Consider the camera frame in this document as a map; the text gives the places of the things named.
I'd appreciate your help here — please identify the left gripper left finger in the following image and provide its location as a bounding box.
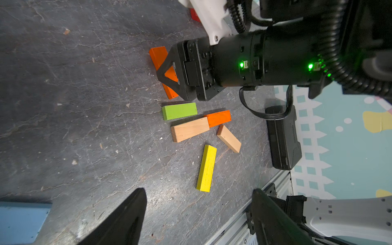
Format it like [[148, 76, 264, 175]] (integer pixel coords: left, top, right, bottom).
[[79, 188, 147, 245]]

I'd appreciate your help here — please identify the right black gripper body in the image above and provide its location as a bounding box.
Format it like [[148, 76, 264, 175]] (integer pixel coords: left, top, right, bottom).
[[176, 36, 263, 101]]

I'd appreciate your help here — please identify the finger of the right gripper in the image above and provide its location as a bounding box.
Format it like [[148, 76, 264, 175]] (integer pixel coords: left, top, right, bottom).
[[157, 42, 187, 100]]

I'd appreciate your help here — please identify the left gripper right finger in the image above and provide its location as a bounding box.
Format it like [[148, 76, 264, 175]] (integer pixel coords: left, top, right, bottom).
[[251, 189, 314, 245]]

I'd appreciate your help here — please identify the orange block short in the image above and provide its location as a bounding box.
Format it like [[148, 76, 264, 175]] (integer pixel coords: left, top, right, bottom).
[[204, 110, 231, 128]]

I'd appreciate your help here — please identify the red small block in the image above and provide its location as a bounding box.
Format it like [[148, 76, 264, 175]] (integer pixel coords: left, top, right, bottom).
[[190, 8, 201, 22]]

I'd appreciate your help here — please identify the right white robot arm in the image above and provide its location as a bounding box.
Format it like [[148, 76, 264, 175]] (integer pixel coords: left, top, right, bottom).
[[157, 1, 392, 170]]

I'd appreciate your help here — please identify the green block centre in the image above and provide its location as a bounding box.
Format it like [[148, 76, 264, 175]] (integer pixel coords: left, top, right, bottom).
[[162, 103, 198, 120]]

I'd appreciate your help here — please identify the natural wood block right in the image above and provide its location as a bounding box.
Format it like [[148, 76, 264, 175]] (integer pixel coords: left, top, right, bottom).
[[217, 125, 242, 153]]

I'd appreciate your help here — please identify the natural wood block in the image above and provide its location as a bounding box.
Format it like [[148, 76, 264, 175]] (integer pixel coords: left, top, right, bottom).
[[170, 117, 210, 143], [217, 125, 242, 153]]

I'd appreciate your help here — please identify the natural wood block left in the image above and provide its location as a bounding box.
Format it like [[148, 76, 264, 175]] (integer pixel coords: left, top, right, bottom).
[[170, 117, 210, 143]]

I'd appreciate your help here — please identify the yellow long block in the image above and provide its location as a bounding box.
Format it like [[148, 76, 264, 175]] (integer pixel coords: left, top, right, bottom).
[[196, 145, 217, 193]]

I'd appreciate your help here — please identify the light blue short block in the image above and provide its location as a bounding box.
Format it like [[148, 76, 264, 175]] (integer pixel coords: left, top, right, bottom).
[[1, 202, 52, 245]]

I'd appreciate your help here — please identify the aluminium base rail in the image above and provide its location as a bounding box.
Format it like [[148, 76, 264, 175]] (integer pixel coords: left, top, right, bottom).
[[205, 170, 293, 245]]

